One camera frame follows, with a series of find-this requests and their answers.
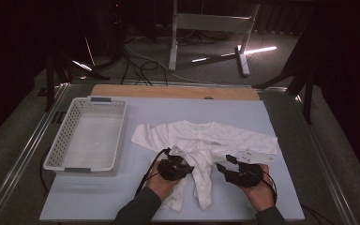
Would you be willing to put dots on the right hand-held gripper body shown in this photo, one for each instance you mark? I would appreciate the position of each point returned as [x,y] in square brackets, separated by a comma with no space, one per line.
[247,176]

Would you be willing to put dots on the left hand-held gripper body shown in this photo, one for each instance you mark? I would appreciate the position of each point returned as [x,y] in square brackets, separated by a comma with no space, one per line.
[172,168]

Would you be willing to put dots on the white baby romper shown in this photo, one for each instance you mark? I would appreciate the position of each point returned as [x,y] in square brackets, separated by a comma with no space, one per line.
[206,137]

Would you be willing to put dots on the white perforated plastic basket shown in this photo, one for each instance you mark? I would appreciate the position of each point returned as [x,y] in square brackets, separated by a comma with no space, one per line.
[87,140]

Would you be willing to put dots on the person's left hand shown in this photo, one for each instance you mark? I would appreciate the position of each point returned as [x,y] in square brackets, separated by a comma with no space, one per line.
[161,187]

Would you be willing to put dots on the person's right hand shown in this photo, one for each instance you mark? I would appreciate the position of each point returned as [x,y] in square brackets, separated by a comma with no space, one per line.
[261,195]

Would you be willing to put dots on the pale blue table mat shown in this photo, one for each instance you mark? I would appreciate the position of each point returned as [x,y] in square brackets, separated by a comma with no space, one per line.
[184,109]

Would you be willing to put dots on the black stand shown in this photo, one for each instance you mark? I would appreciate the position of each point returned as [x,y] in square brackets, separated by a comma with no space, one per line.
[308,100]
[49,87]

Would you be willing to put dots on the dark pleated curtain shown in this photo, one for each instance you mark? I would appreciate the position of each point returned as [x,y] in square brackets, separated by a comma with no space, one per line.
[278,22]

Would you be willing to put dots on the white metal desk frame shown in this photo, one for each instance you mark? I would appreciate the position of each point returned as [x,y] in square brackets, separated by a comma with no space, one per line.
[212,22]

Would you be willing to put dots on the aluminium rail frame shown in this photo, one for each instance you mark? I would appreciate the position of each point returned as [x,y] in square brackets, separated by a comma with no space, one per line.
[28,146]

